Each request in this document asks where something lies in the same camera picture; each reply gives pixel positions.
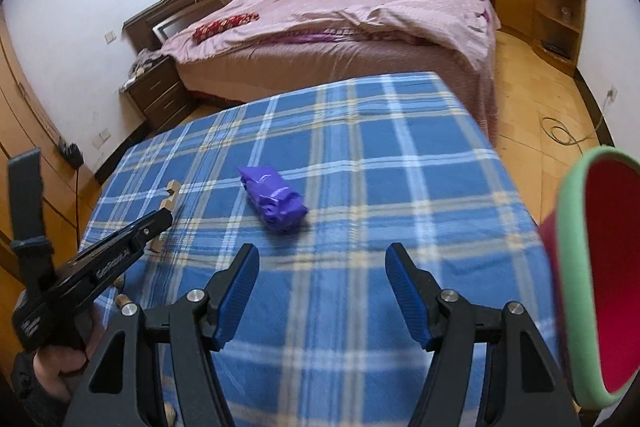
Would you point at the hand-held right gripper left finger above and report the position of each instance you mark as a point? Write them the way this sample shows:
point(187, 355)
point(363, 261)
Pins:
point(237, 302)

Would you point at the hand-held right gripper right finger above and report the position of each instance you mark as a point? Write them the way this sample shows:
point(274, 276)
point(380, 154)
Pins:
point(407, 302)

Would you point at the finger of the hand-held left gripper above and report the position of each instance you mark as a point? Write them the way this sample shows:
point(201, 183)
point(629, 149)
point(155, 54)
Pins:
point(150, 229)

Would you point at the purple wrapper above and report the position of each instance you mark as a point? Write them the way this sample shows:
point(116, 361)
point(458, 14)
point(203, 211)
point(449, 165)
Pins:
point(275, 202)

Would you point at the red bin with green rim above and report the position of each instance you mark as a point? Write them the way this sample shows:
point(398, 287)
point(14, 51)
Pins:
point(615, 287)

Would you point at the person's left forearm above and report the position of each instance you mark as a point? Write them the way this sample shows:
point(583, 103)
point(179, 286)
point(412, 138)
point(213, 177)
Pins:
point(35, 402)

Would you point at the person's left hand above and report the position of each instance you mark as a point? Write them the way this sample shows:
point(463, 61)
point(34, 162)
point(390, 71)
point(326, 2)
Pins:
point(57, 362)

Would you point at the small wooden block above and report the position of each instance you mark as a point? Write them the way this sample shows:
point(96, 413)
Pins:
point(157, 243)
point(171, 194)

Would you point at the black power strip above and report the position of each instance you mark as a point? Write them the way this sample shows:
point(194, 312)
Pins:
point(70, 153)

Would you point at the dark wooden nightstand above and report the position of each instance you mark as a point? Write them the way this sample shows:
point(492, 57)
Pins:
point(160, 97)

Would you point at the blue plaid tablecloth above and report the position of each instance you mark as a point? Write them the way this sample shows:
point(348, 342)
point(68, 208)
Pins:
point(360, 157)

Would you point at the nightstand clutter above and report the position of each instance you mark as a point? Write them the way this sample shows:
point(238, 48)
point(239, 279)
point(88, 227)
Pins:
point(142, 66)

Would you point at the wooden wardrobe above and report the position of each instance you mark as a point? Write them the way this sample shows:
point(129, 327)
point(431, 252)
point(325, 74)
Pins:
point(25, 117)

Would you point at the red patterned pillow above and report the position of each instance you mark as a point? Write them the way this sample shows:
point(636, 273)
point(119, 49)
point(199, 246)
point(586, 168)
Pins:
point(225, 27)

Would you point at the dark wooden bed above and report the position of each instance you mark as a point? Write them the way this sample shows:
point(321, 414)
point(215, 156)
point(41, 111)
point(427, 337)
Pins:
point(310, 62)

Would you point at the purple cloth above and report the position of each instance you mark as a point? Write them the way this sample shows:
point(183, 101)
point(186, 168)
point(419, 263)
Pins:
point(315, 38)

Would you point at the black shelf device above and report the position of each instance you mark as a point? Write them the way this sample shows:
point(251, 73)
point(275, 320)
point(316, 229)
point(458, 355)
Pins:
point(555, 48)

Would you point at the pink striped quilt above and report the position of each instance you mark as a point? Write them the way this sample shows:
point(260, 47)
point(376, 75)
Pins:
point(350, 12)

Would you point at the glass jar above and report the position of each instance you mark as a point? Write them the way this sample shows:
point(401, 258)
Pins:
point(566, 13)

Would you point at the wall socket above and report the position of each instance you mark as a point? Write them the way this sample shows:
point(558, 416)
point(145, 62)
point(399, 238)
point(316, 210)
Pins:
point(613, 93)
point(104, 136)

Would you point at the wall switch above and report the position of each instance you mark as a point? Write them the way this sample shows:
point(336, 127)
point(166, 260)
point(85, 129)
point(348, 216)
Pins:
point(110, 37)

